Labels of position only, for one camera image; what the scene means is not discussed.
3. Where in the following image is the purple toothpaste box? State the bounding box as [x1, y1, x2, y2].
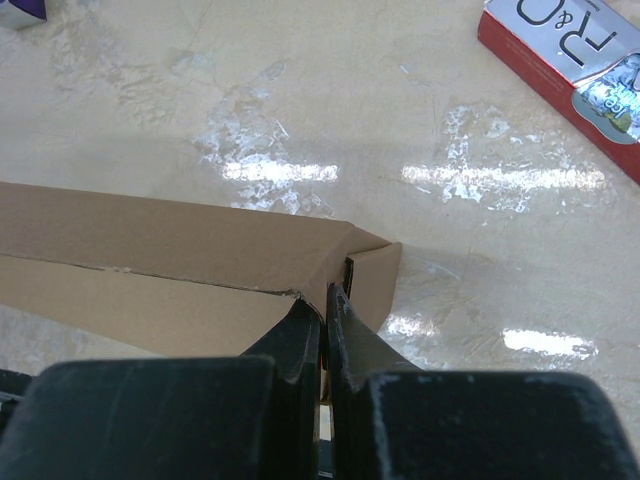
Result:
[0, 0, 47, 30]

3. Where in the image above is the red white snack packet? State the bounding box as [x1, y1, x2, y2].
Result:
[477, 0, 639, 180]

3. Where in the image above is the brown cardboard box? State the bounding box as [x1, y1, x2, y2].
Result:
[1, 183, 402, 357]

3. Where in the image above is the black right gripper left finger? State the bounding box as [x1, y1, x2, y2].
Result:
[1, 301, 321, 479]

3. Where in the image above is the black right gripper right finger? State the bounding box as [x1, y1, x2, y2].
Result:
[326, 286, 639, 479]

